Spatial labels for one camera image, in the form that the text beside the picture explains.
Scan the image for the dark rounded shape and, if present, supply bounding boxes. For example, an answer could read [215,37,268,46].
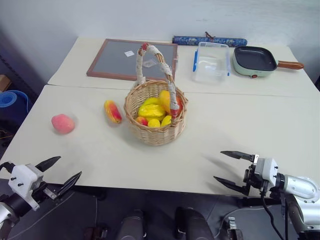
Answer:
[174,206,215,240]
[117,209,146,240]

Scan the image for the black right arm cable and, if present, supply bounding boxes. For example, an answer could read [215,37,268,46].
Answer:
[259,184,287,240]

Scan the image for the yellow lemon wedge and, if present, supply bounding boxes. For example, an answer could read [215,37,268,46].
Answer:
[160,114,173,128]

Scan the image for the wood framed blackboard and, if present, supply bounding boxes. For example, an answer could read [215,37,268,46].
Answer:
[86,38,179,82]

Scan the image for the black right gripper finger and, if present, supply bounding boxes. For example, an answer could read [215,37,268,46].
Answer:
[213,175,251,197]
[220,150,255,163]

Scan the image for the blue rolled foam mat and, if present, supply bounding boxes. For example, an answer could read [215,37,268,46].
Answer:
[0,90,30,124]

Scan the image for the blue patterned rolled scroll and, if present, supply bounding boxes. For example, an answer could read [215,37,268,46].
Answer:
[172,31,248,48]

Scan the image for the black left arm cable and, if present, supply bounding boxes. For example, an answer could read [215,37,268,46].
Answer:
[0,161,16,174]

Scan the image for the yellow lemon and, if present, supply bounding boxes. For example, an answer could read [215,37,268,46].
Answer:
[147,118,161,129]

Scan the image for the red apple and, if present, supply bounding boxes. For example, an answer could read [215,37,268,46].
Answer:
[174,96,185,117]

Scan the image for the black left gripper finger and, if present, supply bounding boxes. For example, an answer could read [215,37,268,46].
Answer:
[56,171,83,200]
[34,156,62,173]

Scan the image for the clear plastic box, blue clips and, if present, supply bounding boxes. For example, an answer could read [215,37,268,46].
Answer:
[191,41,232,84]

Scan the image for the wicker basket with handle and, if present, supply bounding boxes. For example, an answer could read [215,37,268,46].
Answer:
[123,42,189,147]

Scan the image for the yellow starfruit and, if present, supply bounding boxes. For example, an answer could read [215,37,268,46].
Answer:
[137,97,167,123]

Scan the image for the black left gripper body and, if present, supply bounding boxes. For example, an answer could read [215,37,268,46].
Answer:
[29,166,60,202]

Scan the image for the green electric frying pan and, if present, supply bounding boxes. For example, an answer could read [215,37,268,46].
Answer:
[231,45,305,80]

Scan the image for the orange yellow mango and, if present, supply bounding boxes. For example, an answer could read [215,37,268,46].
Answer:
[159,89,173,114]

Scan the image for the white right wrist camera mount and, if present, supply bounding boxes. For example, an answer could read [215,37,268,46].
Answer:
[252,154,279,187]

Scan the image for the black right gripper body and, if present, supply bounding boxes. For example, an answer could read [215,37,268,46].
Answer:
[242,159,270,194]

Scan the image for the red and yellow mango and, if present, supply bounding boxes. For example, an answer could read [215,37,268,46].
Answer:
[103,99,123,124]

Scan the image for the brown cardboard box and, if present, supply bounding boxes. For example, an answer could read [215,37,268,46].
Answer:
[0,74,12,92]

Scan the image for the grey metal clamp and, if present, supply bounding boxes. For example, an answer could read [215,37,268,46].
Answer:
[220,216,243,240]

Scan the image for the pink peach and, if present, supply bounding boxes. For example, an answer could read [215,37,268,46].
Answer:
[51,113,76,135]

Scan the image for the small red yellow peach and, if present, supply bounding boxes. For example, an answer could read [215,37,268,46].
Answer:
[135,116,149,127]

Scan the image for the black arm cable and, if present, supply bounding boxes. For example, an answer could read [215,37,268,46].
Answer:
[259,184,287,240]
[0,161,16,174]

